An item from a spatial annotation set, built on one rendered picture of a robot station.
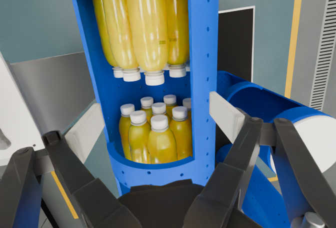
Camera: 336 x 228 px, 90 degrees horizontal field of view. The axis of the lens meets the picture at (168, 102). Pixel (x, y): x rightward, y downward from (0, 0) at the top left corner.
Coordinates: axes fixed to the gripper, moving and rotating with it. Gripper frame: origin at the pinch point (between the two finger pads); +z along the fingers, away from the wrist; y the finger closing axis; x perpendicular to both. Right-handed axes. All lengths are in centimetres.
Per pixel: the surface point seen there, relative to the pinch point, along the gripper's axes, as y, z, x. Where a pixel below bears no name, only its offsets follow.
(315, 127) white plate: 52, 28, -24
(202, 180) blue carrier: 8.3, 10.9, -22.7
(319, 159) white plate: 57, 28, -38
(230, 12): 60, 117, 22
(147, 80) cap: -1.4, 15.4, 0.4
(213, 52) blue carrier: 11.2, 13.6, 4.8
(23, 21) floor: -95, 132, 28
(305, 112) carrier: 50, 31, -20
